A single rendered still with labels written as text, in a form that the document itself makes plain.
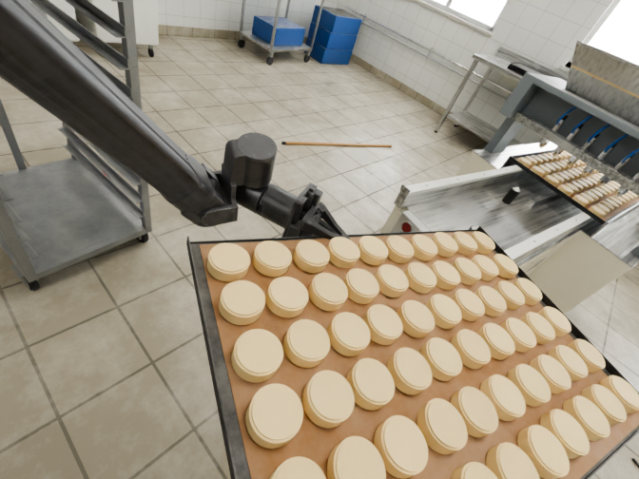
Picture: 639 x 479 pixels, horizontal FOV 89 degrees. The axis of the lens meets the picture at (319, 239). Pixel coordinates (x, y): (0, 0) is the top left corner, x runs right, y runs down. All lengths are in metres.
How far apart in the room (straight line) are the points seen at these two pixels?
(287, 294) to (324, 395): 0.12
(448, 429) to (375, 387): 0.09
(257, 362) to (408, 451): 0.17
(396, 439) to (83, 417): 1.21
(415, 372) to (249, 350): 0.19
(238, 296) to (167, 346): 1.14
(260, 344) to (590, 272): 1.38
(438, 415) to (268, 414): 0.18
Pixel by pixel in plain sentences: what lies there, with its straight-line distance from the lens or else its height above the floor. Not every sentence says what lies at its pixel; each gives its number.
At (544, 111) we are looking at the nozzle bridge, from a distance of 1.64.
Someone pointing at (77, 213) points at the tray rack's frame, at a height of 0.15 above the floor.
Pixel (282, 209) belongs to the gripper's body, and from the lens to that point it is 0.51.
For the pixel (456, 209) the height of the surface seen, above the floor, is 0.84.
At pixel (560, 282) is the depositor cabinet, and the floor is 0.63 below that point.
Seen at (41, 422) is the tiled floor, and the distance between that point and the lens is 1.47.
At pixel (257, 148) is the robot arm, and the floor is 1.10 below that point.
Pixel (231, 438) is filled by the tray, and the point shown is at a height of 1.01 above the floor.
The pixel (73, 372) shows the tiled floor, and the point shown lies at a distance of 1.52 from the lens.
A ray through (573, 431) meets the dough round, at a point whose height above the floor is 1.01.
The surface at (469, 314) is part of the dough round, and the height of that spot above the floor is 1.00.
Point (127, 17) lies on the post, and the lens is 1.26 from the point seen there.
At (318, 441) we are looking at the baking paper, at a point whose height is 1.01.
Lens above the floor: 1.34
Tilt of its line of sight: 42 degrees down
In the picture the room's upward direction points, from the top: 22 degrees clockwise
